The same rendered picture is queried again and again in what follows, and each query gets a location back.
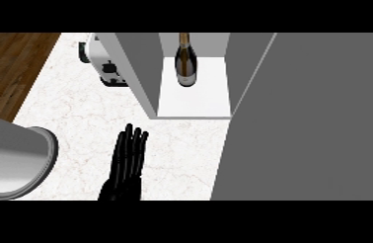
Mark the dark green wine bottle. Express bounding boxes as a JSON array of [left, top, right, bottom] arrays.
[[174, 33, 199, 88]]

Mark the white and black appliance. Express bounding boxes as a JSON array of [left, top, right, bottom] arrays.
[[76, 34, 130, 88]]

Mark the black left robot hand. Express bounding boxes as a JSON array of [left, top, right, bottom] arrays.
[[96, 122, 150, 202]]

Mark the grey round pot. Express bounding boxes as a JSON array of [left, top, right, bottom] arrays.
[[0, 119, 60, 202]]

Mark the pale grey open cabinet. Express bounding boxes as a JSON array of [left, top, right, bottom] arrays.
[[94, 33, 278, 121]]

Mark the dark grey cabinet door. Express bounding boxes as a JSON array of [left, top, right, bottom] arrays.
[[209, 33, 373, 202]]

